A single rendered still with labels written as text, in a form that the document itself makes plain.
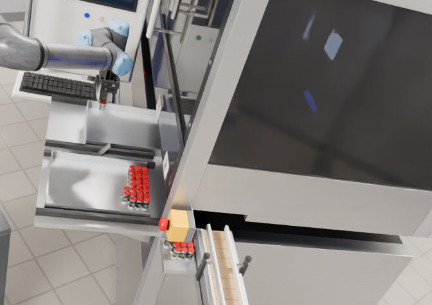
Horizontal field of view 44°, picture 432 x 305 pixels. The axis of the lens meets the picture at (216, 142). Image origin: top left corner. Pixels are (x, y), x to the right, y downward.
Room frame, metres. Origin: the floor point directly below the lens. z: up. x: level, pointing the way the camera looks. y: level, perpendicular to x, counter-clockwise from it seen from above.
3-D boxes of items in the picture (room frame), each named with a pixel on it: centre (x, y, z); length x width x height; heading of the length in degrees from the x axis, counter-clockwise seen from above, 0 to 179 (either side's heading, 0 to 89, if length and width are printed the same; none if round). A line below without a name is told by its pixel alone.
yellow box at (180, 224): (1.19, 0.02, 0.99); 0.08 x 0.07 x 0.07; 111
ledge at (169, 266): (1.20, -0.03, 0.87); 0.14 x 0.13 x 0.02; 111
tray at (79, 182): (1.34, 0.32, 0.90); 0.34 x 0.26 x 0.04; 111
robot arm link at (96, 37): (1.61, 0.51, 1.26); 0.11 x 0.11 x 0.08; 57
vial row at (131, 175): (1.38, 0.22, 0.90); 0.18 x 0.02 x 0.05; 21
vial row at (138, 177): (1.39, 0.20, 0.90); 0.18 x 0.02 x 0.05; 21
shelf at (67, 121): (1.52, 0.34, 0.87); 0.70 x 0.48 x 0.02; 21
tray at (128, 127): (1.70, 0.34, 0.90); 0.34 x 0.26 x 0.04; 111
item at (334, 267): (2.38, -0.02, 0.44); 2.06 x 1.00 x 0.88; 21
